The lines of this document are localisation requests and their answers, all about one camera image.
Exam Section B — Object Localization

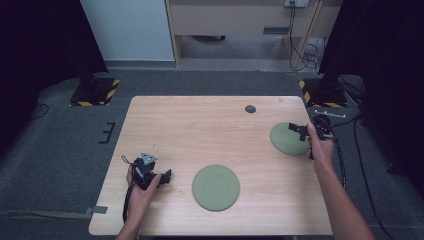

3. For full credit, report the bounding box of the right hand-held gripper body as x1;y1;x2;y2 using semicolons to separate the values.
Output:
312;109;347;141

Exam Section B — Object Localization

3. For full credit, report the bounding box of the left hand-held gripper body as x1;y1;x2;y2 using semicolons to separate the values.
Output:
133;152;162;192

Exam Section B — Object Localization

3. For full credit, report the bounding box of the green round plate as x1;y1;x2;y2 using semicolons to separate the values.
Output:
269;121;312;157
191;164;241;213

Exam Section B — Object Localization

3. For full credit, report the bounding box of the person's right hand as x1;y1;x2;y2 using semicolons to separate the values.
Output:
306;122;336;173

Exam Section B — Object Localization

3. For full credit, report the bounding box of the person's left hand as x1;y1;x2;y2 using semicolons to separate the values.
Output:
123;165;163;228

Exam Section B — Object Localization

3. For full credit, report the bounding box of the black stand with striped base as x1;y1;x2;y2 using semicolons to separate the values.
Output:
69;66;121;108
298;66;349;109

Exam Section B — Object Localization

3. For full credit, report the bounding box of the grey tape piece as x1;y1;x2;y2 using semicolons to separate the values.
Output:
85;205;109;216

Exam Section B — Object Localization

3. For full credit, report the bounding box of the black curtain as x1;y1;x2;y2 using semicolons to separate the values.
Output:
0;0;109;158
317;0;424;201

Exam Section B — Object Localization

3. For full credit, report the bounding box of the short black floor cable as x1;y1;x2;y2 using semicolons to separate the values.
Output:
332;114;363;130

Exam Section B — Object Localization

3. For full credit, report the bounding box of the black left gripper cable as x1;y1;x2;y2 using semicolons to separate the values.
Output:
121;155;138;224

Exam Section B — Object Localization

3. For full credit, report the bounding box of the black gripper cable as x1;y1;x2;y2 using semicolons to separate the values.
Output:
332;137;348;190
121;155;138;224

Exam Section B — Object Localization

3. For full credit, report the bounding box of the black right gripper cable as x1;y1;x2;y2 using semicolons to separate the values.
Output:
332;137;348;190

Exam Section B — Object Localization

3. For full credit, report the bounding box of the long black floor cable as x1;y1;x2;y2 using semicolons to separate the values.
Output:
353;115;398;240

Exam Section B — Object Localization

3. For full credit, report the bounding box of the white cable bundle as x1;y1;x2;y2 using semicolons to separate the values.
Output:
301;37;325;78

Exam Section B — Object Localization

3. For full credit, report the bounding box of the black hanging power cable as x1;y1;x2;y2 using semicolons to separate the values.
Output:
288;1;318;72

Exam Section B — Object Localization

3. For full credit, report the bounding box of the thin black floor cable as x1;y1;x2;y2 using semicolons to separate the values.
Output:
29;102;50;122

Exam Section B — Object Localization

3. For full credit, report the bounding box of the grey wall socket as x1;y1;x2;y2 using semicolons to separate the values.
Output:
283;0;310;9

